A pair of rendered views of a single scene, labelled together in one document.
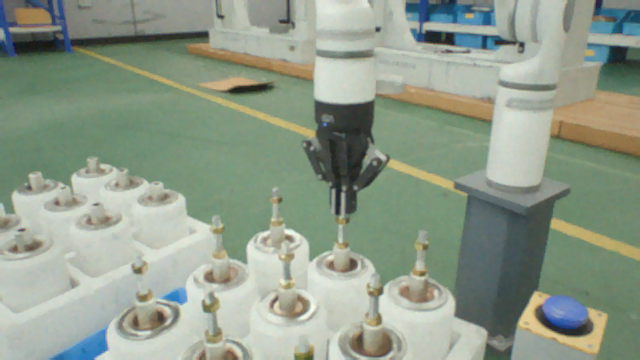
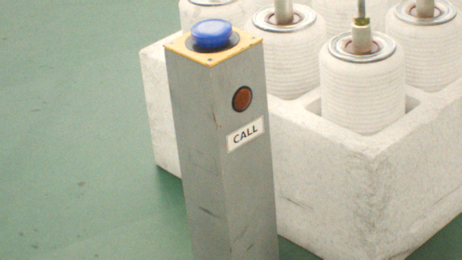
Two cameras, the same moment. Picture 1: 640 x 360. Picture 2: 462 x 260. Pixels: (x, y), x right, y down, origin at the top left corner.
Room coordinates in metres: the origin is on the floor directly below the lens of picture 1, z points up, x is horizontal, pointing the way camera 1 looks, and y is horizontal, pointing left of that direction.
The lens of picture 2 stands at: (0.59, -1.01, 0.71)
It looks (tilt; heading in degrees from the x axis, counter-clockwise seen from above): 32 degrees down; 104
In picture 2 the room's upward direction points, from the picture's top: 6 degrees counter-clockwise
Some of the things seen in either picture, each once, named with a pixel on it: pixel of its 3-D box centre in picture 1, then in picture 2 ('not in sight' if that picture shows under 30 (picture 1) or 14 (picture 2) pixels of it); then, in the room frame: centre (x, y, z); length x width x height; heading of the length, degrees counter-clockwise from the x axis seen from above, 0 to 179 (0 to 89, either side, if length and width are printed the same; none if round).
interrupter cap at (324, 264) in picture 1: (341, 265); (425, 12); (0.59, -0.03, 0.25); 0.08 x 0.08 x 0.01
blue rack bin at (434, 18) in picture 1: (453, 13); not in sight; (6.24, -1.60, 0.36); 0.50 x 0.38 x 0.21; 128
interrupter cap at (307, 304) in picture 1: (288, 306); not in sight; (0.49, 0.04, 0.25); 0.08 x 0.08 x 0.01
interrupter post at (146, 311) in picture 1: (146, 310); not in sight; (0.47, 0.21, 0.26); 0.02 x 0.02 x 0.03
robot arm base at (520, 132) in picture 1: (519, 136); not in sight; (0.78, -0.33, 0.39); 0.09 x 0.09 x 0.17; 38
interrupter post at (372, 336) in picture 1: (372, 334); (283, 8); (0.43, -0.05, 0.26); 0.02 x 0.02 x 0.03
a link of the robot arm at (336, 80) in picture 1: (354, 70); not in sight; (0.60, -0.04, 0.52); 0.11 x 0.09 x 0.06; 140
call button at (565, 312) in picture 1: (564, 314); (212, 36); (0.39, -0.24, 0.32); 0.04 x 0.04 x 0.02
